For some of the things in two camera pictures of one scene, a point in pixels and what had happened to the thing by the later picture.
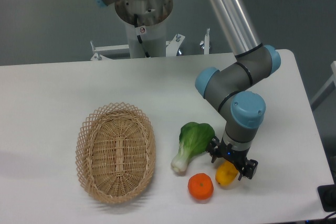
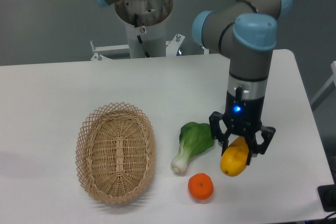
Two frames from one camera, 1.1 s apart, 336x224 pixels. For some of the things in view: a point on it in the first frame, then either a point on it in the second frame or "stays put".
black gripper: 247,167 to 243,116
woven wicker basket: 115,152 stays put
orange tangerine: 200,186 stays put
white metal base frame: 172,47 stays put
